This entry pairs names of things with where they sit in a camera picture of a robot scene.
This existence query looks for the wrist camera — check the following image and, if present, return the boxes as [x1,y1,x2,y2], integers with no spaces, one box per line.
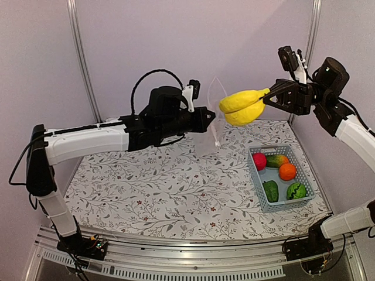
[278,46,307,84]
[180,79,200,112]

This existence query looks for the green toy bell pepper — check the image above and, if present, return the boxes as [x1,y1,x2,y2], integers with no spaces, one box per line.
[262,180,279,203]

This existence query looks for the left aluminium post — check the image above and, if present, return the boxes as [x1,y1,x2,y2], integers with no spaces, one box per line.
[66,0,102,122]

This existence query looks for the green toy watermelon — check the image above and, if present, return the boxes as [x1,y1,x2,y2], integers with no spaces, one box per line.
[287,182,306,200]

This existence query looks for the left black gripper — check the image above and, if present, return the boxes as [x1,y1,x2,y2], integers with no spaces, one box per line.
[158,106,216,140]

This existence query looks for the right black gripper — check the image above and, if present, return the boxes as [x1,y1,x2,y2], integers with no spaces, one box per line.
[261,78,329,115]

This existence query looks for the aluminium front rail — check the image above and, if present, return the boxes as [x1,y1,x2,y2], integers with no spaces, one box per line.
[25,227,370,280]

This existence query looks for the left black cable loop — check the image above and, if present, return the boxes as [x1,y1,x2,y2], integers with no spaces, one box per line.
[130,69,185,116]

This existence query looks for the green orange toy mango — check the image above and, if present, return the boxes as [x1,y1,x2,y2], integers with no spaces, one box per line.
[265,154,289,168]

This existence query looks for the orange toy orange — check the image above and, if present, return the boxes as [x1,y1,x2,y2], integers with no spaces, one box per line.
[278,163,297,181]

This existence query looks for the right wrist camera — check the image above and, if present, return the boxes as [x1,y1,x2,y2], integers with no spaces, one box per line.
[278,46,307,84]

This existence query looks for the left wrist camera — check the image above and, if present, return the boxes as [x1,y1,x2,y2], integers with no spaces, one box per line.
[180,79,200,112]

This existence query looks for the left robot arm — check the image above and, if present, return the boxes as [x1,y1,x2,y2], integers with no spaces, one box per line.
[26,85,216,254]

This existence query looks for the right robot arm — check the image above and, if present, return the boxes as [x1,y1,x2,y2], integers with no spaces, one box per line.
[262,54,374,255]

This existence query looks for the clear zip top bag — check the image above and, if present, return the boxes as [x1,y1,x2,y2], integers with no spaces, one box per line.
[193,76,227,156]

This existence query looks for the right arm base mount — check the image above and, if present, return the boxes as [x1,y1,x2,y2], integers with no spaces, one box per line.
[282,215,333,275]

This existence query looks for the right aluminium post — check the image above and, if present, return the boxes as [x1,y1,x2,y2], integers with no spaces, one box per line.
[288,0,323,124]

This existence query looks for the yellow toy bananas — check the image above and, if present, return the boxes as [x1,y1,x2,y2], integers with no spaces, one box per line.
[219,88,270,126]

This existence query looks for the red toy apple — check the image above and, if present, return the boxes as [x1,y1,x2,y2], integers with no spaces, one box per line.
[252,153,267,171]

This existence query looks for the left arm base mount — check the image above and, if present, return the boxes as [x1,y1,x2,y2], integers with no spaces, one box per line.
[56,230,108,261]

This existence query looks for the aluminium post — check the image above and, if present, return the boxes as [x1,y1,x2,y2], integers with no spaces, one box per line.
[66,0,102,122]
[288,0,323,124]

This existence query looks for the floral tablecloth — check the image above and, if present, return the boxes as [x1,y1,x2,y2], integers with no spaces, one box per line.
[64,120,330,240]

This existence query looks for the light blue plastic basket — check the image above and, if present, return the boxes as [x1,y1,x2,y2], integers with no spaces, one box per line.
[248,145,316,213]

